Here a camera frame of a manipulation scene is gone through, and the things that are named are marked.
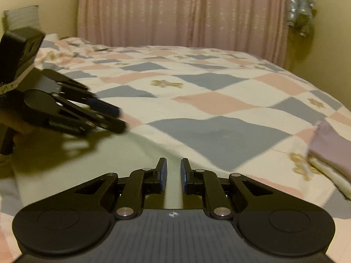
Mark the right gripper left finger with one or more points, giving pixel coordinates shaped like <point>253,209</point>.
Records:
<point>134,189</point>

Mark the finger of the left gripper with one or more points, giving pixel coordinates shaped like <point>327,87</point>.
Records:
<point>82,115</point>
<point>72,90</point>

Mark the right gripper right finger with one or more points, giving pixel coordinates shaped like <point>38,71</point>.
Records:
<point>206,184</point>

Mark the light green garment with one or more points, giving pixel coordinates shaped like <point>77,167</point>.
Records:
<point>47,162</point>

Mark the purple garment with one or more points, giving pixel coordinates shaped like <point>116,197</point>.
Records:
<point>331,148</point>

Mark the white garment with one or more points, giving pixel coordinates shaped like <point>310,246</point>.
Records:
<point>341,182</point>

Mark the person left hand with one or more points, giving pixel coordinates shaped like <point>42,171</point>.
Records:
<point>12,120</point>

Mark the grey square pillow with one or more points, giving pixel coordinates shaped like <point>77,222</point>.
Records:
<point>22,17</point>

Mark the white pillow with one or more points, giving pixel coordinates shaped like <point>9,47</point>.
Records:
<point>53,37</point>

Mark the patchwork checkered quilt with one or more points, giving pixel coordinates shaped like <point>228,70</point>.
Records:
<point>230,112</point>

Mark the pink curtain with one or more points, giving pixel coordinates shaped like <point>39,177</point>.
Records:
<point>258,27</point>

